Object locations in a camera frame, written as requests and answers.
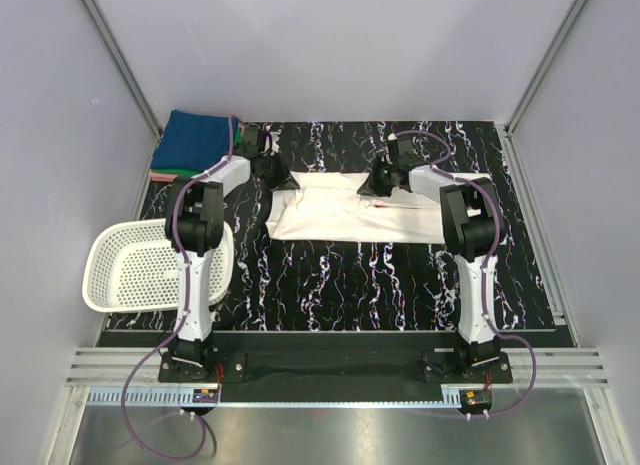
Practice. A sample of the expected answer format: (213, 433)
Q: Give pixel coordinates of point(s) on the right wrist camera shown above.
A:
(401, 152)

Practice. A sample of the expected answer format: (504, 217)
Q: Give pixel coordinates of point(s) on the white Coca-Cola print t-shirt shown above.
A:
(327, 207)

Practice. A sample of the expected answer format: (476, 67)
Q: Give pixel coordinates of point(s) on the white perforated plastic basket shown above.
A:
(132, 268)

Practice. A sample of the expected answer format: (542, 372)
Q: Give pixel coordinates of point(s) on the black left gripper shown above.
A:
(279, 174)

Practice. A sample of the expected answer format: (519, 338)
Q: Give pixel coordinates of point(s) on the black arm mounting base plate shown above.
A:
(432, 357)

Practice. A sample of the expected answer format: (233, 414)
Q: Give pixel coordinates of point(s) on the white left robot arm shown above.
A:
(194, 226)

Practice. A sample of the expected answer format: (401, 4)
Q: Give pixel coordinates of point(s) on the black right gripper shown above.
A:
(375, 178)

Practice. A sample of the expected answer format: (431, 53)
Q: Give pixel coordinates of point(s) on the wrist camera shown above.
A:
(255, 142)
(401, 152)

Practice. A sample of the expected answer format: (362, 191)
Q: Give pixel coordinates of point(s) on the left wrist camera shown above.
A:
(255, 142)

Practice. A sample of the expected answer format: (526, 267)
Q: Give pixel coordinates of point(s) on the white slotted cable duct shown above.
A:
(166, 396)

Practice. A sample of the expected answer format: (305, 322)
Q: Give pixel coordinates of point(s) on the folded green t-shirt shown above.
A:
(191, 155)

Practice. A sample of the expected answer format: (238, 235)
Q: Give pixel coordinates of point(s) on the aluminium frame post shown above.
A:
(562, 34)
(110, 43)

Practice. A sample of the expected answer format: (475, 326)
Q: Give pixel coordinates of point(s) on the left aluminium frame post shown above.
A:
(110, 43)

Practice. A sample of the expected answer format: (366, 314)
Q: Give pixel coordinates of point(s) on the folded pink t-shirt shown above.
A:
(168, 175)

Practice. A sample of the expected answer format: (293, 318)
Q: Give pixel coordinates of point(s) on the right aluminium frame post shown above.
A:
(562, 34)

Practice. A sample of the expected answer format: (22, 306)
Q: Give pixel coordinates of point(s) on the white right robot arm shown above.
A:
(473, 229)

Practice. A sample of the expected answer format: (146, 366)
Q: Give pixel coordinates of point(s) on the folded blue t-shirt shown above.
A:
(181, 122)

